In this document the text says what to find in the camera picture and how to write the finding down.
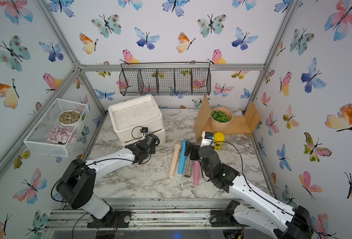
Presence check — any black wire wall basket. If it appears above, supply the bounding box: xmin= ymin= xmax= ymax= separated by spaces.
xmin=117 ymin=62 xmax=211 ymax=99

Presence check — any pink flower petals pile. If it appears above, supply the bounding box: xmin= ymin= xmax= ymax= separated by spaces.
xmin=47 ymin=125 xmax=77 ymax=145

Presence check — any pink toy microphone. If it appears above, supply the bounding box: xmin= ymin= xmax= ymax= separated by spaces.
xmin=193 ymin=160 xmax=200 ymax=186

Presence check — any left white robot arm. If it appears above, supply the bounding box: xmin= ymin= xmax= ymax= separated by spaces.
xmin=54 ymin=134 xmax=160 ymax=229

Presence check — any wooden shelf stand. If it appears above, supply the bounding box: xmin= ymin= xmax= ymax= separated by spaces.
xmin=194 ymin=96 xmax=261 ymax=141

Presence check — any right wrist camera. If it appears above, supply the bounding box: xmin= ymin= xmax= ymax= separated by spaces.
xmin=200 ymin=131 xmax=214 ymax=147

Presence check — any white bowl of seeds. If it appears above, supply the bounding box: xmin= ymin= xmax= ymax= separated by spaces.
xmin=58 ymin=110 xmax=81 ymax=126

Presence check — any white mesh wall basket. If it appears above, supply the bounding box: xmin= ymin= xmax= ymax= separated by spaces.
xmin=23 ymin=98 xmax=89 ymax=157

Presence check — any yellow lidded jar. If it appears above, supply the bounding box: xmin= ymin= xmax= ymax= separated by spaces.
xmin=213 ymin=132 xmax=225 ymax=150

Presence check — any blue toy microphone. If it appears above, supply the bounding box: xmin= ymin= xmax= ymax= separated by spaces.
xmin=178 ymin=139 xmax=188 ymax=175

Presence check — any rhinestone silver microphone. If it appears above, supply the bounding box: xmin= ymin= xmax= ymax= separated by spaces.
xmin=183 ymin=157 xmax=194 ymax=178

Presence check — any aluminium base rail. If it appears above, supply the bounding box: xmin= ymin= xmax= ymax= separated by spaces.
xmin=44 ymin=198 xmax=302 ymax=239

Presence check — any wooden rolling pin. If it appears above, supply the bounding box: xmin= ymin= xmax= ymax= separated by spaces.
xmin=169 ymin=140 xmax=182 ymax=177

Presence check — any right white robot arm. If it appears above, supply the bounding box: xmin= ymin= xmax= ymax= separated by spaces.
xmin=184 ymin=142 xmax=314 ymax=239

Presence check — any white plastic drawer cabinet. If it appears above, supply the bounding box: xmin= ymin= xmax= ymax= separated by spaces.
xmin=108 ymin=95 xmax=166 ymax=146

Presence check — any peach pot green plant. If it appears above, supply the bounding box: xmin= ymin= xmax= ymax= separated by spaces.
xmin=210 ymin=107 xmax=233 ymax=132

